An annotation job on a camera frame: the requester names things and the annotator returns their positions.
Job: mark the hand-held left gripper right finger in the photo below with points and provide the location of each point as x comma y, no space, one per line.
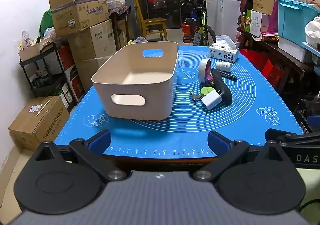
218,141

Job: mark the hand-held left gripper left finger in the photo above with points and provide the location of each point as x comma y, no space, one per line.
101,141

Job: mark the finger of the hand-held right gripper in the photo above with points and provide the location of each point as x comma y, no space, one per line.
275,135

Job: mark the beige plastic storage bin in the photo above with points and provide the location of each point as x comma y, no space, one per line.
135,104

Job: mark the purple and orange toy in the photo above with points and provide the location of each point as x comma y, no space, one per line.
209,81

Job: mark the blue silicone baking mat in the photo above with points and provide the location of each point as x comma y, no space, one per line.
237,124

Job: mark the black plastic crate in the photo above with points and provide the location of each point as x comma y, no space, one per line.
306,117

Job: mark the white charger plug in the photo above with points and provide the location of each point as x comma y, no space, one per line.
211,99

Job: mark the metal keys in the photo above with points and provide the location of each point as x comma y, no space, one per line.
195,95

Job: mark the black curved plastic tool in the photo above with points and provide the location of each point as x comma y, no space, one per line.
222,89

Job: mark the green round lid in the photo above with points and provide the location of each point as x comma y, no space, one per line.
207,90

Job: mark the flat cardboard box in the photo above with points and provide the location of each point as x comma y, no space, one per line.
37,122

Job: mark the black marker pen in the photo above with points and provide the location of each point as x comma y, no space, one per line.
228,76

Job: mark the red bag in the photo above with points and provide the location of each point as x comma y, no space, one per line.
265,67

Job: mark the red appliance box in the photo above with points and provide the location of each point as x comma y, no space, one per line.
73,77

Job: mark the taped cardboard box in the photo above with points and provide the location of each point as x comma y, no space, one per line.
92,71

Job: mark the grey tape roll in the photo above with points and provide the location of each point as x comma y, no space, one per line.
203,69

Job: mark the small white pill bottle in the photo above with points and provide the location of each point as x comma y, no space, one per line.
223,66

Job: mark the dark wooden side table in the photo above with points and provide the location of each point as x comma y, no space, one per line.
282,57

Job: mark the black shelf cart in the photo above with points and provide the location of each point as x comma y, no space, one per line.
47,82

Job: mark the white tissue pack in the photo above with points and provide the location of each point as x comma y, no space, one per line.
223,54

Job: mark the white box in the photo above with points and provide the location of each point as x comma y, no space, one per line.
292,48

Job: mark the medium cardboard box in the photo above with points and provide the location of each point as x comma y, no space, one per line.
93,41

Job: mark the clear plastic bag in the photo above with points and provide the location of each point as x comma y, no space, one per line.
137,40

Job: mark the small brown cardboard box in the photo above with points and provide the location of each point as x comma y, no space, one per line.
32,52

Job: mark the green and white carton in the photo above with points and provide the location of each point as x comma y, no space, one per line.
255,23

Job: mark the blue plastic storage box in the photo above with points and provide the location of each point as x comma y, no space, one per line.
292,22

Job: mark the green and black bicycle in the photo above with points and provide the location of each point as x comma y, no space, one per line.
198,27

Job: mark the brown drink bottle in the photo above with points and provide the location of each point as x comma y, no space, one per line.
242,21

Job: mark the open cardboard box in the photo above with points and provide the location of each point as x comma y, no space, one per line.
80,17

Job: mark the wooden chair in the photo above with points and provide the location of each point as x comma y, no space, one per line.
152,24

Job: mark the green cloth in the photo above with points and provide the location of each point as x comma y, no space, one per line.
46,23

